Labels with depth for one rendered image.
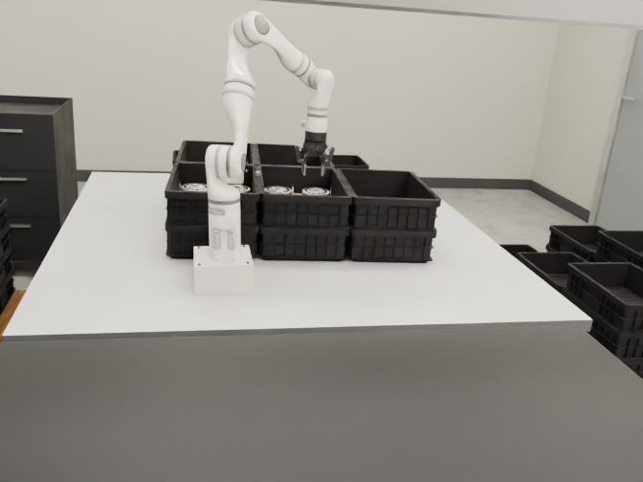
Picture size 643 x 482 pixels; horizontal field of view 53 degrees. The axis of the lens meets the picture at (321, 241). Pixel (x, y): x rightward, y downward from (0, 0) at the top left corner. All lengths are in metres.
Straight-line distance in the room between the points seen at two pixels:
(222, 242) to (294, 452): 1.65
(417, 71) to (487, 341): 5.55
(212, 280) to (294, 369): 1.60
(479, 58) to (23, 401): 5.87
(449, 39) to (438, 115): 0.65
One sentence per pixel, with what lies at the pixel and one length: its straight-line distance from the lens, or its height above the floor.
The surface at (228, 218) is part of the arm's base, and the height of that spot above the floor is 0.92.
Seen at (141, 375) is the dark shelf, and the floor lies 1.35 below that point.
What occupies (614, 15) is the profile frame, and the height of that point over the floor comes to 1.50.
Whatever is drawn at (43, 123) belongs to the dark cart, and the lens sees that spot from 3.59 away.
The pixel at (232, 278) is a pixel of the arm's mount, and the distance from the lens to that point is 1.88.
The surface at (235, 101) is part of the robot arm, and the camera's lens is 1.88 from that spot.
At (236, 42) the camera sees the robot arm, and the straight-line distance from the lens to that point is 2.02.
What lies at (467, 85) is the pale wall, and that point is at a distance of 6.04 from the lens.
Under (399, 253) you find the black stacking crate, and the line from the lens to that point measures 2.21.
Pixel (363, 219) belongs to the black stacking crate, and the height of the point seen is 0.85.
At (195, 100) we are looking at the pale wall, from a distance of 5.56.
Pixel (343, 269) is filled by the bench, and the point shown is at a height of 0.70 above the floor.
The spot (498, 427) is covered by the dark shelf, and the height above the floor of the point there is 1.35.
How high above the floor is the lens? 1.50
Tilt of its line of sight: 20 degrees down
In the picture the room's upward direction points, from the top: 4 degrees clockwise
